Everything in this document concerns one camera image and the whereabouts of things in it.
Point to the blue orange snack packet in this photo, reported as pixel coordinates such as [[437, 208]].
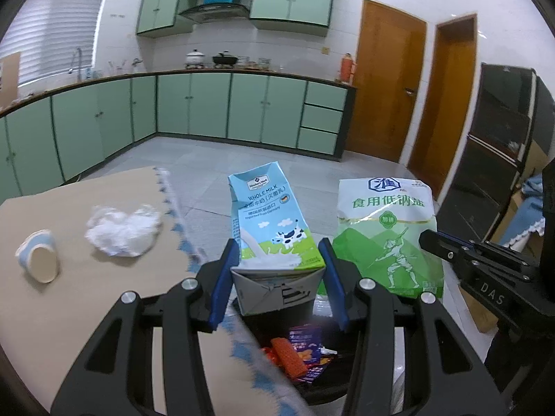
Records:
[[305, 339]]

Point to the crumpled white plastic bag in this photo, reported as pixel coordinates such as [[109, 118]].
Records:
[[121, 229]]

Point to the white cooking pot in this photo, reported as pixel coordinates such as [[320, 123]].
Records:
[[195, 58]]

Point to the blue white paper cup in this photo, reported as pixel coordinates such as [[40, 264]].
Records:
[[37, 255]]

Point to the white window blind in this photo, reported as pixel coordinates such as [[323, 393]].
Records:
[[52, 39]]

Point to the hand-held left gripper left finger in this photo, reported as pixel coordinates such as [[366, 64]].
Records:
[[223, 286]]

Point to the black range hood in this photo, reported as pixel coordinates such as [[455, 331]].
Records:
[[217, 12]]

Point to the green base cabinets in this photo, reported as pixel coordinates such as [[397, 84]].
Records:
[[195, 104]]

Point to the plain wooden door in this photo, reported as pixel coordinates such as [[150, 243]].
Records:
[[446, 108]]

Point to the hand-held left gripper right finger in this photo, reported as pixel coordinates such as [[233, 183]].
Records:
[[334, 284]]

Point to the orange foam fruit net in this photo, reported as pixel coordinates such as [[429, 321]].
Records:
[[288, 355]]

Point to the black wok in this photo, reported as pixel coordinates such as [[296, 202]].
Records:
[[224, 59]]

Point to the black trash bin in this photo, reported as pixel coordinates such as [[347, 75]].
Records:
[[260, 333]]

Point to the blue milk carton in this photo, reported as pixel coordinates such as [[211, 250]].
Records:
[[269, 216]]

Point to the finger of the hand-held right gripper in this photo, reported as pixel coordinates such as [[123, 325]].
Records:
[[459, 240], [435, 245]]

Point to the cluster of glass jars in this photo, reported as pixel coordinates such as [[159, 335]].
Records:
[[260, 63]]

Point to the black glass cabinet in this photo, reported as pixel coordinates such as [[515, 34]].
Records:
[[494, 138]]

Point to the orange thermos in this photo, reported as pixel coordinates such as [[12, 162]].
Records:
[[345, 67]]

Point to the metal faucet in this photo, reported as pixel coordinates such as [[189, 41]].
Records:
[[78, 58]]

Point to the green white salt bag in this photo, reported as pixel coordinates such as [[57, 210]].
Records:
[[381, 225]]

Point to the blue cloth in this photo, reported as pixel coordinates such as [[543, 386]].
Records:
[[527, 212]]

